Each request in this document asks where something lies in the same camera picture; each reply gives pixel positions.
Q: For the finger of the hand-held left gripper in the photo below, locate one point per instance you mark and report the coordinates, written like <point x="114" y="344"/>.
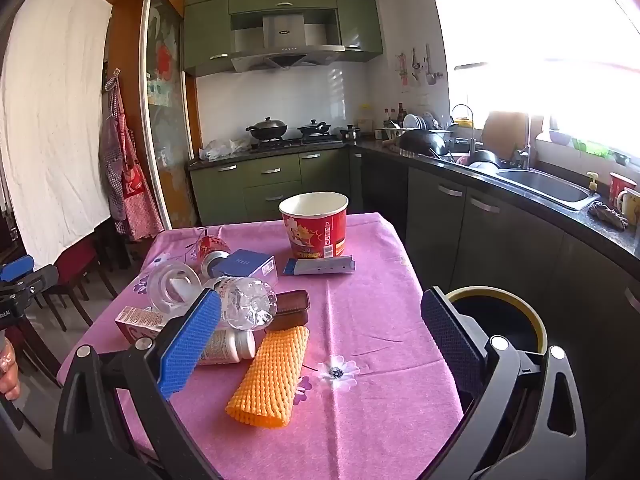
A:
<point x="16" y="268"/>

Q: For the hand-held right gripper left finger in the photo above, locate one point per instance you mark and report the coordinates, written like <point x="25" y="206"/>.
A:
<point x="190" y="345"/>

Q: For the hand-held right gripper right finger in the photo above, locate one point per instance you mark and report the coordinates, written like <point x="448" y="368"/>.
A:
<point x="450" y="341"/>

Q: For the white pill bottle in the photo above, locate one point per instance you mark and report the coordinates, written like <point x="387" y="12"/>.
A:
<point x="230" y="347"/>

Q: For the pink and white carton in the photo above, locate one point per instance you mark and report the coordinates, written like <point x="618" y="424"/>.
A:
<point x="137" y="321"/>

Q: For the crushed clear plastic bottle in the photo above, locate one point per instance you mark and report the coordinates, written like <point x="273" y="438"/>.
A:
<point x="247" y="302"/>

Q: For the orange foam net sleeve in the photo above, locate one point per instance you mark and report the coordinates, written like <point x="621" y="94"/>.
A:
<point x="270" y="377"/>

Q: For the yellow-rimmed dark bin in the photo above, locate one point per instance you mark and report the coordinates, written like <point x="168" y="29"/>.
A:
<point x="537" y="327"/>

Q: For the brown plastic tray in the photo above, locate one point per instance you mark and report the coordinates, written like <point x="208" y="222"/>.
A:
<point x="292" y="306"/>

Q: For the red paper bucket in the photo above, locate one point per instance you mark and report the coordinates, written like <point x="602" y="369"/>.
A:
<point x="314" y="230"/>

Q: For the person's left hand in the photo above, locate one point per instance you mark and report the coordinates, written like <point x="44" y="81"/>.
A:
<point x="7" y="370"/>

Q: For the dark chair with red seat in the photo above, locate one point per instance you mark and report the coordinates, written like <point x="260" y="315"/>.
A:
<point x="75" y="265"/>

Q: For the pink floral tablecloth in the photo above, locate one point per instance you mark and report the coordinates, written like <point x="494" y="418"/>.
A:
<point x="370" y="360"/>

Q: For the red drink can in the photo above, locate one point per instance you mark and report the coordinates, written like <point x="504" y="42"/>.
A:
<point x="210" y="252"/>

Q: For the blue cardboard box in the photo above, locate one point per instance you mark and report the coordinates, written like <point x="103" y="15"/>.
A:
<point x="252" y="265"/>

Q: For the dark base cabinets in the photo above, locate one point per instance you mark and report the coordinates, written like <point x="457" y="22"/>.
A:
<point x="500" y="240"/>

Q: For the red checked apron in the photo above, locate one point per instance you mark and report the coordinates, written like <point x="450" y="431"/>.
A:
<point x="132" y="185"/>

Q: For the white hanging sheet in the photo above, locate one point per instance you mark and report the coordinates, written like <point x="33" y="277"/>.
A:
<point x="50" y="125"/>

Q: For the blue and silver wrapper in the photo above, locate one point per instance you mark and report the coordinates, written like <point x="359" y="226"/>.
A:
<point x="320" y="266"/>

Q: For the steel sink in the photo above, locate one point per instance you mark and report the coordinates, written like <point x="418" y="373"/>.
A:
<point x="542" y="186"/>

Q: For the green base cabinets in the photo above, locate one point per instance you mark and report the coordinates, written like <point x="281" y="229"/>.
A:
<point x="270" y="182"/>

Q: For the black pan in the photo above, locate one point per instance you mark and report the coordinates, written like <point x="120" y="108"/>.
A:
<point x="484" y="158"/>

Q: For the clear plastic bags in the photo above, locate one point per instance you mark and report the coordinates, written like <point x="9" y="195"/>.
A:
<point x="222" y="149"/>

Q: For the large black wok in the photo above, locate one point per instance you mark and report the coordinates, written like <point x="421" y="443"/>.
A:
<point x="422" y="142"/>

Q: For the brown rag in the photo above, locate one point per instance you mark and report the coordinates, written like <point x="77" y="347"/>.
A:
<point x="607" y="216"/>

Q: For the straight chrome faucet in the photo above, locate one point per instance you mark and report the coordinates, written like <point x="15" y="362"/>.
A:
<point x="525" y="152"/>

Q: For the yellow soap pump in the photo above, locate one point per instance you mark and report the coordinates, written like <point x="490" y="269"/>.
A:
<point x="592" y="182"/>

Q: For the curved chrome faucet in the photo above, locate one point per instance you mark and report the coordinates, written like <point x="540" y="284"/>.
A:
<point x="470" y="125"/>

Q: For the printed glass sliding door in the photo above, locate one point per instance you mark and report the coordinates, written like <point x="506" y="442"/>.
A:
<point x="165" y="110"/>

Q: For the white plates in rack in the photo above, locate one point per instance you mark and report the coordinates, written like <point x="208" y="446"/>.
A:
<point x="415" y="121"/>

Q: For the white mug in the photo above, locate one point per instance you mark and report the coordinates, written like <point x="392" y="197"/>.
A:
<point x="631" y="207"/>

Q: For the gas stove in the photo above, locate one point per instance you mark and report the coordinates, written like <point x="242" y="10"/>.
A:
<point x="295" y="143"/>

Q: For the red mug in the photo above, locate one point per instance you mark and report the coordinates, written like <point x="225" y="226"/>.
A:
<point x="619" y="187"/>

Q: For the black wok with lid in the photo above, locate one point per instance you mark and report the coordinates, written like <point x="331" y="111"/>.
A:
<point x="267" y="129"/>

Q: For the small black lidded pot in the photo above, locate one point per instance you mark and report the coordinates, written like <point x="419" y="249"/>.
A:
<point x="351" y="133"/>

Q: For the dark condiment bottles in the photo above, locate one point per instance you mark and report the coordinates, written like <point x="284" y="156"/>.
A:
<point x="395" y="116"/>

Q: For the hanging kitchen utensils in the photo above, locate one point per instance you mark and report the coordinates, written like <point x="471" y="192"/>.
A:
<point x="422" y="67"/>

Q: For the steel range hood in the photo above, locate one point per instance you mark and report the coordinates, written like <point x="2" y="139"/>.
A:
<point x="287" y="42"/>

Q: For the green wall cabinets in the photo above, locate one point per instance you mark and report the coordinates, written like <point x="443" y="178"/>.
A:
<point x="357" y="22"/>

